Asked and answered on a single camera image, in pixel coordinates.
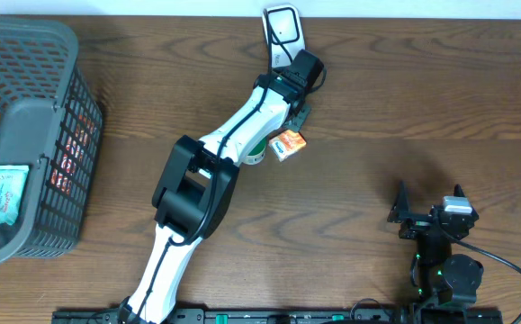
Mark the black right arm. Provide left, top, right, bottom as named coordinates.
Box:
left=387, top=183, right=483, bottom=308

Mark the mint wet wipes pack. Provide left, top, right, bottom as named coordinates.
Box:
left=0, top=165, right=30, bottom=226

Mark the red chocolate wafer pack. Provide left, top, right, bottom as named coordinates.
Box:
left=50, top=114, right=95, bottom=194

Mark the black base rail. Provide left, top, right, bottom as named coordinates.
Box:
left=51, top=308, right=503, bottom=324

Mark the green lid jar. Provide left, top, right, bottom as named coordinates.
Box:
left=243, top=138, right=267, bottom=166

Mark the grey plastic basket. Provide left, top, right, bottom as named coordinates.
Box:
left=0, top=16, right=103, bottom=264

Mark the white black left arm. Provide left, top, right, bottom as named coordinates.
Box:
left=118, top=49, right=324, bottom=323

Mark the orange snack packet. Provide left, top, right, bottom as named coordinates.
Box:
left=268, top=130, right=307, bottom=162

